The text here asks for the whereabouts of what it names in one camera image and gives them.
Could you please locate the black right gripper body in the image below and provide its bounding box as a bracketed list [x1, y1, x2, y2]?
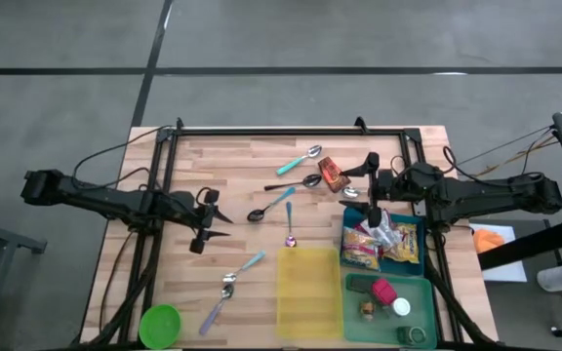
[367, 168, 402, 211]

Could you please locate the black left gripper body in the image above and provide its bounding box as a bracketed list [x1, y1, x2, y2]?
[182, 192, 215, 233]

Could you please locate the beef ramen noodle packet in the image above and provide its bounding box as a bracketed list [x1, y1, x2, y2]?
[341, 226, 382, 272]

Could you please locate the black spoon teal handle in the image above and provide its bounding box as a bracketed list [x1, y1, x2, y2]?
[246, 186, 298, 223]

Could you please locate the orange brown candy wrapper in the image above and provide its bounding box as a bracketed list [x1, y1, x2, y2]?
[317, 156, 352, 194]

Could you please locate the silver spoon light-blue handle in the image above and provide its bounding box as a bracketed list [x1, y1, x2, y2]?
[221, 250, 267, 285]

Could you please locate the all-black metal spoon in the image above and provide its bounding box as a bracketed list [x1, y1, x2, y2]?
[262, 174, 323, 192]

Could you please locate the dark green pepper tin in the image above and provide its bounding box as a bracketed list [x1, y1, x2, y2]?
[346, 276, 375, 294]

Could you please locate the iridescent rainbow spoon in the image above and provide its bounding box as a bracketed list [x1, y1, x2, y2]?
[284, 201, 299, 249]

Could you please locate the silver spoon turquoise handle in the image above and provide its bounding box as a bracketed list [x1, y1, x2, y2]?
[275, 144, 323, 176]

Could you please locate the silver spoon lavender handle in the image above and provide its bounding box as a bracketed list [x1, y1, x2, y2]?
[198, 283, 236, 337]

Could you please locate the white-lid glass spice jar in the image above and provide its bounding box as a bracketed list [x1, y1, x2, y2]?
[390, 296, 413, 319]

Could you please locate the yellow translucent plastic bin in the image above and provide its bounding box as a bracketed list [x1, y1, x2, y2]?
[275, 247, 344, 340]

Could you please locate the green-lid spice jar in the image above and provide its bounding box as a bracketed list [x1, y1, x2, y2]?
[396, 325, 428, 347]

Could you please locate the blue plastic bin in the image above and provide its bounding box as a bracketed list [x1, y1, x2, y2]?
[341, 207, 427, 278]

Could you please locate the green translucent plastic bin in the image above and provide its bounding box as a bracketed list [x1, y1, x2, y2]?
[342, 272, 439, 349]

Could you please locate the green plastic bowl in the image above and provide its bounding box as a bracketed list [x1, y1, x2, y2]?
[138, 303, 182, 350]

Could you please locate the orange round object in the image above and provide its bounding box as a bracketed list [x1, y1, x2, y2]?
[472, 227, 506, 254]

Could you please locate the white paper sheet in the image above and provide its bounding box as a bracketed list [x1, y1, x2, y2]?
[468, 222, 529, 283]

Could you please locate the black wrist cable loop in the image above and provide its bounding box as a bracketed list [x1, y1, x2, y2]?
[194, 185, 215, 207]

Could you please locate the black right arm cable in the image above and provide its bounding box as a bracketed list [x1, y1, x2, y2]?
[442, 144, 545, 185]

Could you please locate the black aluminium table frame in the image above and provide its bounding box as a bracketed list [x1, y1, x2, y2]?
[80, 116, 500, 351]

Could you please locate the thin brown hanging cable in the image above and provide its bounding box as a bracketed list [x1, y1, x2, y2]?
[98, 231, 136, 333]

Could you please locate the long black arm cable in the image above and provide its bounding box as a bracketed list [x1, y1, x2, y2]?
[69, 125, 176, 192]

